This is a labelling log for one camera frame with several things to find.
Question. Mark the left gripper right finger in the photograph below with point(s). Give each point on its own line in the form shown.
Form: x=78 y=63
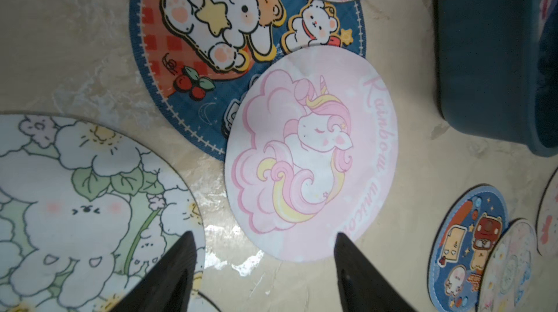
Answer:
x=361 y=285

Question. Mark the dark blue cartoon coaster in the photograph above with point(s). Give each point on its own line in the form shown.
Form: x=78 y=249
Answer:
x=198 y=58

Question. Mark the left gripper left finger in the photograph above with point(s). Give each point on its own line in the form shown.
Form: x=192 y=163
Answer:
x=168 y=285

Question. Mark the pink unicorn coaster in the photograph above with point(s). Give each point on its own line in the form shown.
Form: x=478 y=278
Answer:
x=312 y=152

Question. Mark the teal plastic storage box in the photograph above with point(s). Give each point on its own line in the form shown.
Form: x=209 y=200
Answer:
x=497 y=70

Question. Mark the blue character coaster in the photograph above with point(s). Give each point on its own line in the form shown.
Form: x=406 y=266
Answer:
x=466 y=238

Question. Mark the cream cartoon coaster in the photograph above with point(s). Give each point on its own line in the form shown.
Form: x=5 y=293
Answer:
x=509 y=269

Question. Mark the white daisy coaster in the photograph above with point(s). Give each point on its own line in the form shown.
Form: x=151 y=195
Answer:
x=86 y=213

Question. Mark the pink rabbit coaster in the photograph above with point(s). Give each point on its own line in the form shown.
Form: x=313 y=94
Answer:
x=547 y=220

